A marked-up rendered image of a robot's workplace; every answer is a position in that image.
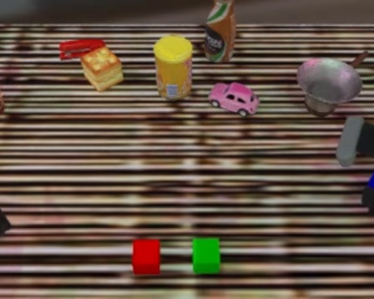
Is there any pink toy car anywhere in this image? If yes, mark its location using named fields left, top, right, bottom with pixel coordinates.
left=208, top=82, right=261, bottom=118

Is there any hammer with grey head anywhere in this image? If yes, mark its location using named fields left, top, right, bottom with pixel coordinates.
left=336, top=116, right=374, bottom=168

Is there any yellow cylindrical can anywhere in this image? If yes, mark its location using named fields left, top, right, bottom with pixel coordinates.
left=153, top=34, right=194, bottom=101

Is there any red stapler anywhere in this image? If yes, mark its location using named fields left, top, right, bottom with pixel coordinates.
left=59, top=39, right=107, bottom=61

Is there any brown drink bottle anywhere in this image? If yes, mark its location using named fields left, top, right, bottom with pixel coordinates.
left=203, top=0, right=237, bottom=63

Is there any yellow layered cake slice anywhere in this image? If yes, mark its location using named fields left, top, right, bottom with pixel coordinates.
left=80, top=46, right=125, bottom=92

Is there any green cube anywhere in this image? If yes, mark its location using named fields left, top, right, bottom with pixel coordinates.
left=191, top=237, right=221, bottom=275

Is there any metal saucepan with brown handle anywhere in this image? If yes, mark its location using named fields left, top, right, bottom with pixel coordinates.
left=296, top=50, right=370, bottom=118

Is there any red cube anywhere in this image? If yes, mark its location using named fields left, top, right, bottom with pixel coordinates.
left=132, top=239, right=161, bottom=276

